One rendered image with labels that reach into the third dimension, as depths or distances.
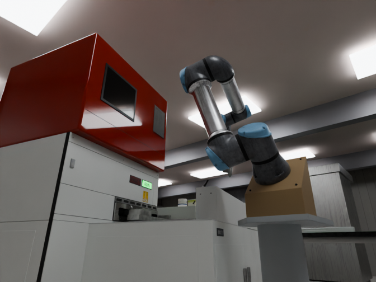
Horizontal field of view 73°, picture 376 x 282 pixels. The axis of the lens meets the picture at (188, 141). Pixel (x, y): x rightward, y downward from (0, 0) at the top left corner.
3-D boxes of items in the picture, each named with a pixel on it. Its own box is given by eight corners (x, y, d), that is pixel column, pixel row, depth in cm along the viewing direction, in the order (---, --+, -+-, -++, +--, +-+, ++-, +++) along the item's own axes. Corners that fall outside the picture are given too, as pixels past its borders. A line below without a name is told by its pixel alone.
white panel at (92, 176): (48, 220, 106) (66, 132, 121) (153, 229, 174) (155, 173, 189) (53, 219, 105) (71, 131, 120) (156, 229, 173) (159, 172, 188)
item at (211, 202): (195, 220, 106) (195, 187, 111) (231, 228, 152) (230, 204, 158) (217, 220, 102) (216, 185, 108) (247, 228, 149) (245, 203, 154)
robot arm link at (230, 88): (224, 42, 118) (248, 107, 155) (202, 52, 120) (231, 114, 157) (231, 55, 111) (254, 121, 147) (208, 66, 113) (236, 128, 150)
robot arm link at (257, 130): (282, 154, 97) (269, 122, 93) (248, 167, 99) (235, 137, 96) (274, 143, 108) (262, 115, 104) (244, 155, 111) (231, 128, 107)
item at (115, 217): (112, 220, 137) (114, 202, 140) (155, 225, 174) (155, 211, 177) (114, 220, 136) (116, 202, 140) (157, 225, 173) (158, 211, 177)
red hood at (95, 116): (-18, 151, 147) (10, 67, 170) (87, 181, 216) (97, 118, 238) (79, 129, 118) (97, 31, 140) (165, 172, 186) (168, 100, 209)
